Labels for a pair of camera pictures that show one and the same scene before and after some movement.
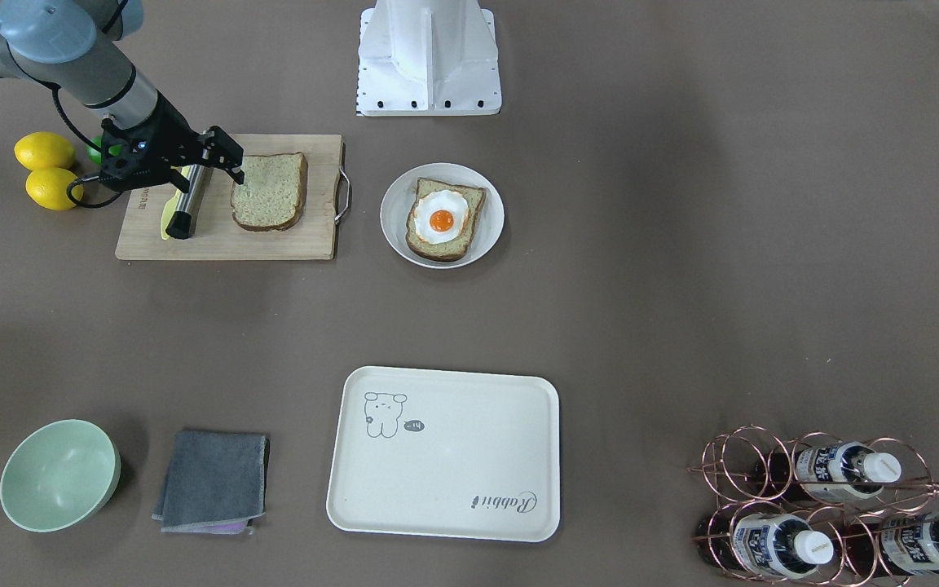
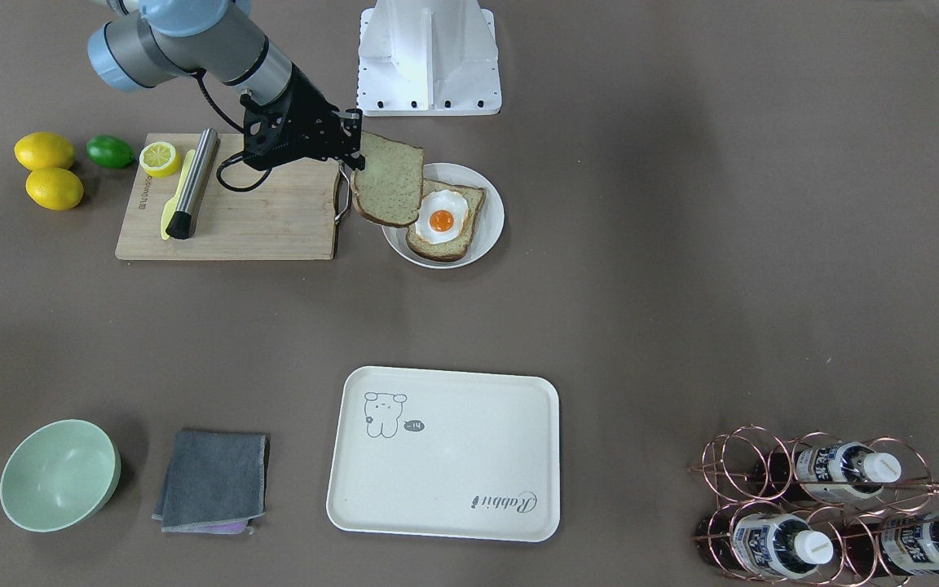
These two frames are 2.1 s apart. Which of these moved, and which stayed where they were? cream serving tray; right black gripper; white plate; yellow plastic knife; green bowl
Moved: right black gripper
Stayed: cream serving tray; green bowl; white plate; yellow plastic knife
